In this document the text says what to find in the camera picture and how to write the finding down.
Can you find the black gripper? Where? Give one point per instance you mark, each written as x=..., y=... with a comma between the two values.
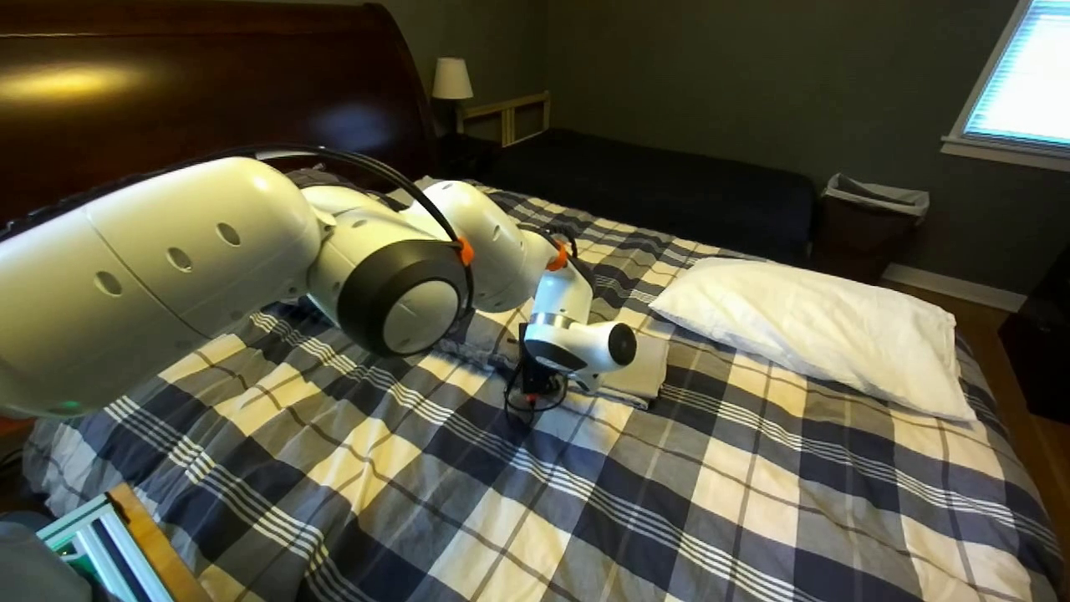
x=539, y=385

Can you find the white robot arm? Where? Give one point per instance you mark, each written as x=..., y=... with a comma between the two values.
x=189, y=267

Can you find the plaid bed comforter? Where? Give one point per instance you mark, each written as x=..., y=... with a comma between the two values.
x=579, y=501

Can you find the white pillow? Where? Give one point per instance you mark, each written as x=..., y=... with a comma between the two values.
x=824, y=329

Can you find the folded grey cloth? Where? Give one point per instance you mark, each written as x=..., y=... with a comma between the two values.
x=641, y=369

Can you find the beige framed shelf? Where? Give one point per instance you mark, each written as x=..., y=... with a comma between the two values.
x=508, y=118

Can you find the white shade table lamp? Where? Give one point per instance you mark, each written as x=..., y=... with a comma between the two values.
x=453, y=80

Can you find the dark lined hamper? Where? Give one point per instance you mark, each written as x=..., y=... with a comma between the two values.
x=870, y=222

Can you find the dark wooden headboard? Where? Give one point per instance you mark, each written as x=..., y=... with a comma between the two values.
x=212, y=89

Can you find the black dresser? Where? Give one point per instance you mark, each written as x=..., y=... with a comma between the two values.
x=1041, y=344

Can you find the bright window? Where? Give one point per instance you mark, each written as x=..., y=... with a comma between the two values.
x=1023, y=79

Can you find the green and wooden frame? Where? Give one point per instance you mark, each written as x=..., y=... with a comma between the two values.
x=111, y=547

